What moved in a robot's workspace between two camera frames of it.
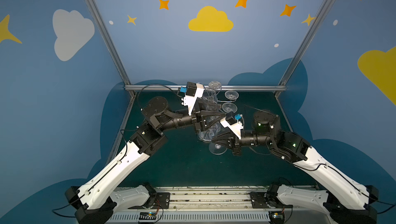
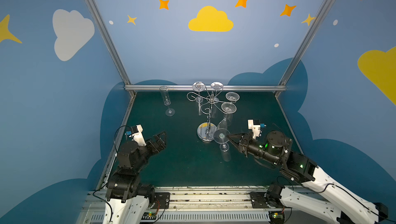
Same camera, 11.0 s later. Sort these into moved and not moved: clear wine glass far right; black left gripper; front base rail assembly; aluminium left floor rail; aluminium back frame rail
Moved: black left gripper
Not moved: front base rail assembly; clear wine glass far right; aluminium left floor rail; aluminium back frame rail
